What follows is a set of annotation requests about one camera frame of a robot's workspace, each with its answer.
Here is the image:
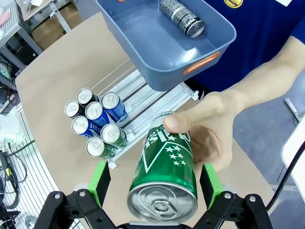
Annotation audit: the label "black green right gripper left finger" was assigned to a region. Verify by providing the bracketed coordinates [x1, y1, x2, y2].
[33, 161, 118, 229]

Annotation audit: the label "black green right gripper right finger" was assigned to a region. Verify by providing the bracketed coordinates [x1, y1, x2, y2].
[192, 163, 275, 229]

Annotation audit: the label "thin black cable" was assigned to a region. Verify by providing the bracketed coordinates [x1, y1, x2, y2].
[7, 140, 36, 157]

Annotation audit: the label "person's left hand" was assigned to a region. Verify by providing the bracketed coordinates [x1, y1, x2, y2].
[163, 92, 239, 172]

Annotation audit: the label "green soda can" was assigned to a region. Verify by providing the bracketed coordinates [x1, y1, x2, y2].
[126, 111, 199, 222]
[100, 123, 129, 148]
[85, 136, 119, 160]

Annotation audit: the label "black handheld device yellow label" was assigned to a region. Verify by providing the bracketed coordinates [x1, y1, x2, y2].
[0, 152, 15, 182]

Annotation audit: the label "thick black wrist cable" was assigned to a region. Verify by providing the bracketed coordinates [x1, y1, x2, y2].
[265, 140, 305, 212]

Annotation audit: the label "white desk leg post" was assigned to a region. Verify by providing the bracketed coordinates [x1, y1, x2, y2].
[49, 0, 72, 33]

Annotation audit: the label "grey-blue plastic bin orange handles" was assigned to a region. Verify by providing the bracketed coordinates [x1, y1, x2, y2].
[95, 0, 237, 92]

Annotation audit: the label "brown cardboard box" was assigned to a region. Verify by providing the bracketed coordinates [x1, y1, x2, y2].
[30, 7, 83, 51]

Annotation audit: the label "slotted aluminium base plate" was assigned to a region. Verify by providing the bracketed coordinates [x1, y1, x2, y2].
[0, 104, 89, 229]

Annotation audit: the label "person's left forearm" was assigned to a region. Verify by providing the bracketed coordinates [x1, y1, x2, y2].
[224, 35, 305, 115]

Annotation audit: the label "white side table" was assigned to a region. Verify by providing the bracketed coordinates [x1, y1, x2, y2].
[281, 124, 305, 203]

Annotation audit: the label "aluminium frame rack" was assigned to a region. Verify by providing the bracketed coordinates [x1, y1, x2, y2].
[0, 0, 43, 70]

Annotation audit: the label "person in blue Warriors shirt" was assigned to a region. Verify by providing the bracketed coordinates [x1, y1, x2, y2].
[184, 0, 305, 93]

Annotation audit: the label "white table foot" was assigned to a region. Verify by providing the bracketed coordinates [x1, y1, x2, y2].
[285, 97, 300, 120]

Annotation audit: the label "wooden top desk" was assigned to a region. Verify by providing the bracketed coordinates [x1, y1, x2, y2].
[21, 0, 77, 22]

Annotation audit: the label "blue Pocari Sweat can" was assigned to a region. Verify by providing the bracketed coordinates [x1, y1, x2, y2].
[85, 101, 112, 127]
[101, 92, 129, 122]
[71, 115, 101, 139]

